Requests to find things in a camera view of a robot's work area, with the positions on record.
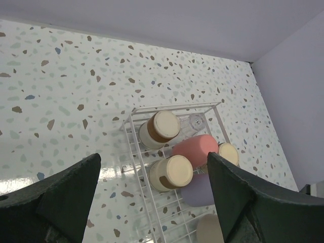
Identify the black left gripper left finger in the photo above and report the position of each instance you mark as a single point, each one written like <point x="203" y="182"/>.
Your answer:
<point x="54" y="209"/>

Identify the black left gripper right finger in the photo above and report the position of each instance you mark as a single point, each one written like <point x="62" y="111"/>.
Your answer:
<point x="251" y="209"/>

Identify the beige plastic cup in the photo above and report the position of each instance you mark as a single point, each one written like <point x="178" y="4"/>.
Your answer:
<point x="209" y="229"/>

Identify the purple plastic cup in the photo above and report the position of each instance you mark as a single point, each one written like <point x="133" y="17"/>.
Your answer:
<point x="198" y="192"/>

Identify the red plastic cup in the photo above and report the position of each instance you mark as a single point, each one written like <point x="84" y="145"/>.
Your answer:
<point x="196" y="149"/>

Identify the clear glass cup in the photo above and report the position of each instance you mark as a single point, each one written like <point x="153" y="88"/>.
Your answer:
<point x="191" y="125"/>

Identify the white wire dish rack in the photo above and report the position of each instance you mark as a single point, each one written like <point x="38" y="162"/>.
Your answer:
<point x="169" y="146"/>

